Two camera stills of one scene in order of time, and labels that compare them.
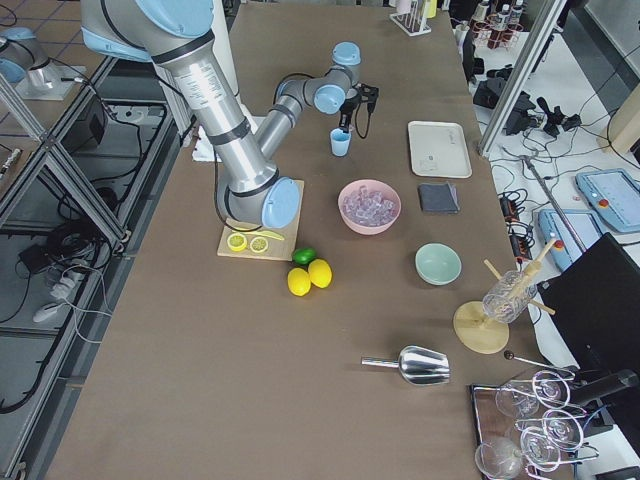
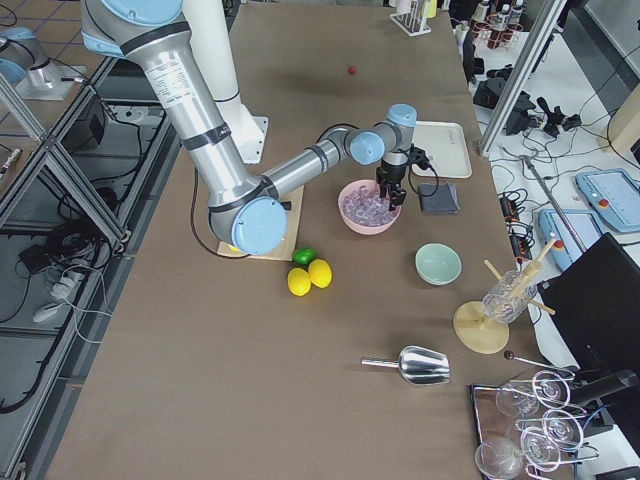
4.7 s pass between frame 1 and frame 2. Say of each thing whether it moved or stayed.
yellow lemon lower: stayed
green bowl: stayed
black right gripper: moved
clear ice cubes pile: stayed
